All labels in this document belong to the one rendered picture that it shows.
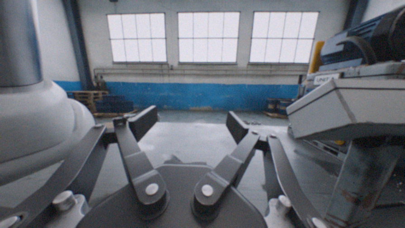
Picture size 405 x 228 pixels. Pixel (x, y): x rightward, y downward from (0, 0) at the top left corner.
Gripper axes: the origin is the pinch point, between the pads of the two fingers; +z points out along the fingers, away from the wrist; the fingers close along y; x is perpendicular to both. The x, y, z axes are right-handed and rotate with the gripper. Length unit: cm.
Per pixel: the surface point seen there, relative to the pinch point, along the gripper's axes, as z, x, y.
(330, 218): -8.1, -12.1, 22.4
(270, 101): 416, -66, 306
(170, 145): 27.4, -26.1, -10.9
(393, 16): 23, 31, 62
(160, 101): 533, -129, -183
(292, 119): -3.6, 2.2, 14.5
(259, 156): 18.8, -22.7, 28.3
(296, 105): -3.4, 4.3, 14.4
